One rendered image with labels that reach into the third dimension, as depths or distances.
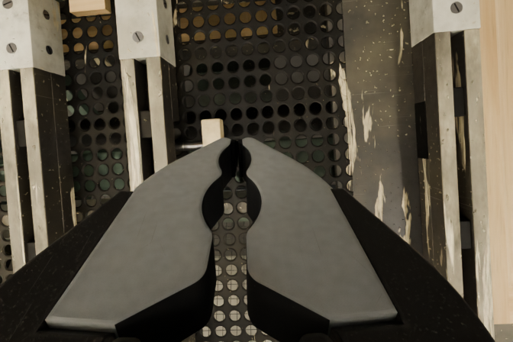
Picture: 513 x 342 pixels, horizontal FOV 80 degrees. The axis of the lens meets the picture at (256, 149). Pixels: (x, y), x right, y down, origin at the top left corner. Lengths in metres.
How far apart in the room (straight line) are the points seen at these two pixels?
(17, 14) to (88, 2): 0.10
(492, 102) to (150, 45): 0.52
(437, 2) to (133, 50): 0.42
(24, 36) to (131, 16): 0.16
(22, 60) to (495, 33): 0.70
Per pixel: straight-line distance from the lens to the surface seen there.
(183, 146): 0.50
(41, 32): 0.60
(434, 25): 0.51
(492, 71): 0.60
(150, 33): 0.49
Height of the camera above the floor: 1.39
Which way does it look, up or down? 34 degrees down
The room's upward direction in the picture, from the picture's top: 179 degrees clockwise
